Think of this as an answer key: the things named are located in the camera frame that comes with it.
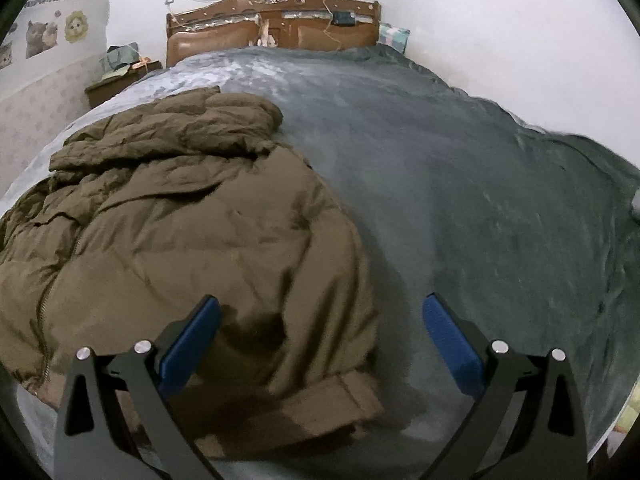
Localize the hanging charger cable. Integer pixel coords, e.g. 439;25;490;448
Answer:
322;0;346;52

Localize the green bag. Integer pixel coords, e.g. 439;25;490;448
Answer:
99;42;140;79

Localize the bed with grey blanket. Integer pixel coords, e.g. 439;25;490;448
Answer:
0;44;640;480

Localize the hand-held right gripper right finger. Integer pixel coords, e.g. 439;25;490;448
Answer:
421;292;588;480

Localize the wooden bed headboard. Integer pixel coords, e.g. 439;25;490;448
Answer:
166;0;382;67

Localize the brown puffer jacket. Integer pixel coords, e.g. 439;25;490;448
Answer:
0;86;385;458

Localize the plaid pillow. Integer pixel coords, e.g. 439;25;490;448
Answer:
377;23;411;54

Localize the two grey cats sticker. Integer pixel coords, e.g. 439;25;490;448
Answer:
25;20;59;59

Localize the sunflower cat wall sticker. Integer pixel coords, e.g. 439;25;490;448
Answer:
64;10;90;44

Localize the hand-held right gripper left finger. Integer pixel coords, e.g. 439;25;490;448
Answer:
52;295;223;480

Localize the wooden nightstand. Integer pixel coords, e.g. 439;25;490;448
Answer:
85;60;163;108

